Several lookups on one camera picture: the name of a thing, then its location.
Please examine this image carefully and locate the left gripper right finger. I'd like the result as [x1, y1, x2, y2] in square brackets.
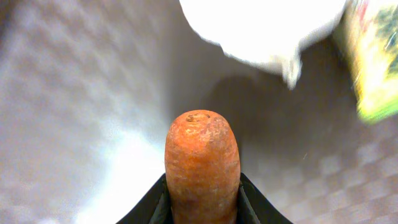
[238, 173, 292, 224]

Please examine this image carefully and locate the white tissue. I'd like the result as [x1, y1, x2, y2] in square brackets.
[179, 0, 346, 90]

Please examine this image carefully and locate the yellow green snack packet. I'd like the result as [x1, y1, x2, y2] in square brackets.
[333, 0, 397, 123]

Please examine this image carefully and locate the orange carrot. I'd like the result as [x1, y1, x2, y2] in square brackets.
[165, 110, 241, 224]

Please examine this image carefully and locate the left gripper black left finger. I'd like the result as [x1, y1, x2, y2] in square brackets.
[117, 174, 170, 224]

